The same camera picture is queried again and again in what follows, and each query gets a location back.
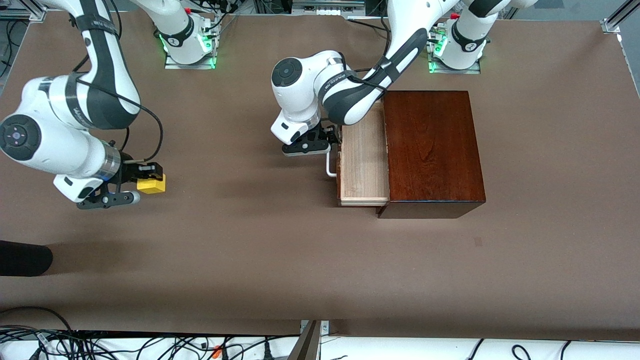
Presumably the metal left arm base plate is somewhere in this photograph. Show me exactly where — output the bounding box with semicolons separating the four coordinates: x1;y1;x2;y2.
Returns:
429;59;482;75

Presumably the yellow block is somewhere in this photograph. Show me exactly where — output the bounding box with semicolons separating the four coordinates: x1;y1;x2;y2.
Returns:
137;174;167;195

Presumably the wooden drawer with white handle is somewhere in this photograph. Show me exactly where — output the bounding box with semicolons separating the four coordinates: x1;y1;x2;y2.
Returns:
326;97;391;207

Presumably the black rounded object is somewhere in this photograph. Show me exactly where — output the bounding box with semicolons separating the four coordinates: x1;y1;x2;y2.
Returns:
0;240;54;277

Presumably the grey metal post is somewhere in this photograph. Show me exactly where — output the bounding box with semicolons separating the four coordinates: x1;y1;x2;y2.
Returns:
287;320;331;360

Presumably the dark brown wooden cabinet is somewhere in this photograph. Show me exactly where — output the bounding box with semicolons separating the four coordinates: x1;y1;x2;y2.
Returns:
376;90;487;219

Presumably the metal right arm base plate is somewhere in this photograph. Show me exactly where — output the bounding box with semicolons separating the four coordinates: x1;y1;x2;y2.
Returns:
164;50;217;70

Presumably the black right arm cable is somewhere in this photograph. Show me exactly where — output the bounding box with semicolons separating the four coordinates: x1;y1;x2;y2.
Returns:
72;55;165;165

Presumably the aluminium frame profile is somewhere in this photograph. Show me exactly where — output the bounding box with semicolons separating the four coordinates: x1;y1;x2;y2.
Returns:
601;0;640;35

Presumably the long looping black cable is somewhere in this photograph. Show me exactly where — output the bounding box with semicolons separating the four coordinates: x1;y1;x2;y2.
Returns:
0;306;76;333

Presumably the grey power strip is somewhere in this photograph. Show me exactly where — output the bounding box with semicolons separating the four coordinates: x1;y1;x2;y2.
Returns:
291;0;368;18

